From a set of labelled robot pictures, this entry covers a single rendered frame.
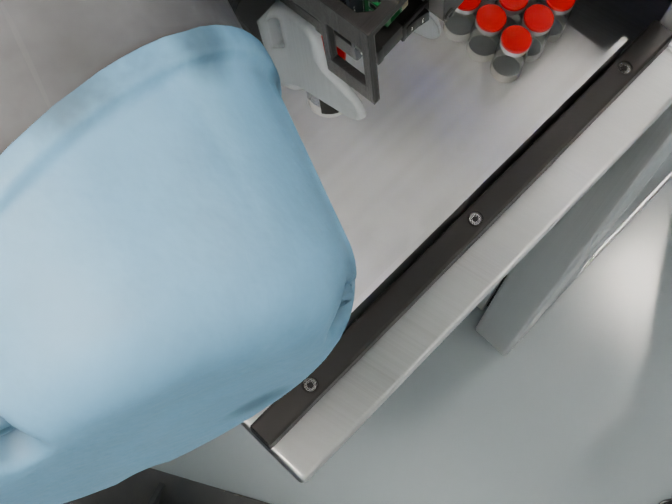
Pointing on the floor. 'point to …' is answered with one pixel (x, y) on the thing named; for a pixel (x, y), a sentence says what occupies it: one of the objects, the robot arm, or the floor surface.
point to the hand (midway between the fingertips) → (313, 41)
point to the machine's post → (574, 236)
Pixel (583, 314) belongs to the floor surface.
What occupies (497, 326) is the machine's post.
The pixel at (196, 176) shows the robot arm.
